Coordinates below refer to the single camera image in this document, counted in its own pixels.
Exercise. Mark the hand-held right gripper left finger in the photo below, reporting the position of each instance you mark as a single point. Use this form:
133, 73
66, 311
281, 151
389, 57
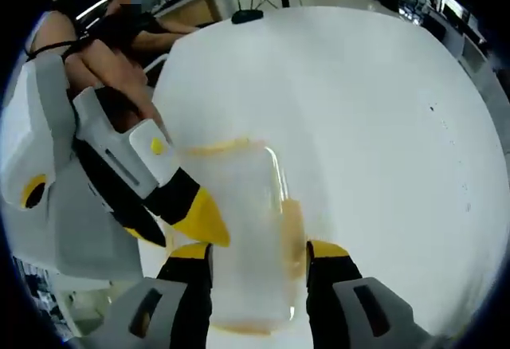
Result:
187, 297

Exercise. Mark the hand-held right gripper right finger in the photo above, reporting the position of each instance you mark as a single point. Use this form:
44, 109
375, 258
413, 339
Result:
330, 297

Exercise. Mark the wooden desk side panel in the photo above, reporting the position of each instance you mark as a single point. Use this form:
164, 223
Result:
199, 8

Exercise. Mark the white chair armrest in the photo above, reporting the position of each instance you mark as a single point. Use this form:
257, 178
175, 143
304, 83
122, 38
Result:
157, 62

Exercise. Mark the black flat stand base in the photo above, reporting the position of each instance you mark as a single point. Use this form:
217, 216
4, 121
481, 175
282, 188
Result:
247, 16

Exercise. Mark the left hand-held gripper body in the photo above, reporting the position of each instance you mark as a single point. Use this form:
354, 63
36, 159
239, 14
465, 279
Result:
28, 126

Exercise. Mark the white desk partition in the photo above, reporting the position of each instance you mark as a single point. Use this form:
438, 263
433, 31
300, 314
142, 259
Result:
458, 38

